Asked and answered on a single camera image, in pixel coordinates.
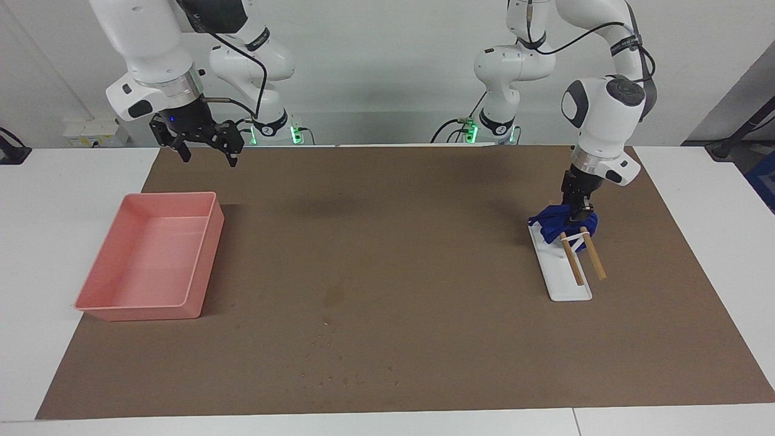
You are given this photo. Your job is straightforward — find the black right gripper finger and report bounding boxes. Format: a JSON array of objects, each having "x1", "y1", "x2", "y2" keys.
[
  {"x1": 206, "y1": 120, "x2": 245, "y2": 168},
  {"x1": 150, "y1": 118, "x2": 191, "y2": 163}
]

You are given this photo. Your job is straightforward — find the blue towel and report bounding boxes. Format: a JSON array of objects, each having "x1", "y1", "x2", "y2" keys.
[{"x1": 528, "y1": 203, "x2": 600, "y2": 245}]

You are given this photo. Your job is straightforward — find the wooden rod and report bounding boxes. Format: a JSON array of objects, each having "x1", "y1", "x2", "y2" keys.
[
  {"x1": 549, "y1": 200, "x2": 585, "y2": 286},
  {"x1": 580, "y1": 226, "x2": 607, "y2": 281}
]

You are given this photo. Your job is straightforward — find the white rack base tray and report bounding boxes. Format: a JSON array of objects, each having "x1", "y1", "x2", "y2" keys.
[{"x1": 527, "y1": 219, "x2": 593, "y2": 302}]

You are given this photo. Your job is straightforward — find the pink plastic bin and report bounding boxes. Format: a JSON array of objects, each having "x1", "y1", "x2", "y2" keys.
[{"x1": 74, "y1": 191, "x2": 225, "y2": 322}]

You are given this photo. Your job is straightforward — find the black stand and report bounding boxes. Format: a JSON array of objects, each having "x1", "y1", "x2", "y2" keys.
[{"x1": 705, "y1": 96, "x2": 775, "y2": 162}]

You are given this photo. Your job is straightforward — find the brown table mat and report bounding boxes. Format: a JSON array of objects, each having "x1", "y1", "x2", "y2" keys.
[{"x1": 35, "y1": 144, "x2": 775, "y2": 420}]

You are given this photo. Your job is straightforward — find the blue crate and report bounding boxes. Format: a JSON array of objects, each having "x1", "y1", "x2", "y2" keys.
[{"x1": 744, "y1": 150, "x2": 775, "y2": 214}]

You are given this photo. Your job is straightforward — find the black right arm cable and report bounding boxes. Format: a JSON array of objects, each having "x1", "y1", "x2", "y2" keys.
[{"x1": 176, "y1": 0, "x2": 268, "y2": 122}]

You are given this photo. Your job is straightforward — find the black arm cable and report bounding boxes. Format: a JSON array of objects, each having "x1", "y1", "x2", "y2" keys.
[
  {"x1": 176, "y1": 0, "x2": 268, "y2": 122},
  {"x1": 524, "y1": 0, "x2": 658, "y2": 122}
]

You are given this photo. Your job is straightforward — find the black base cable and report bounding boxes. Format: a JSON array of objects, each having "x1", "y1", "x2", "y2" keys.
[{"x1": 431, "y1": 91, "x2": 489, "y2": 144}]

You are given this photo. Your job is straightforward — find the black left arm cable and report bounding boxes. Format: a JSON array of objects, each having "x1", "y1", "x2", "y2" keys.
[{"x1": 524, "y1": 0, "x2": 658, "y2": 122}]

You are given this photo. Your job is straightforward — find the black clamp mount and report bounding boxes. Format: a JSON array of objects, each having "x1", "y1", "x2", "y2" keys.
[{"x1": 0, "y1": 126, "x2": 32, "y2": 165}]

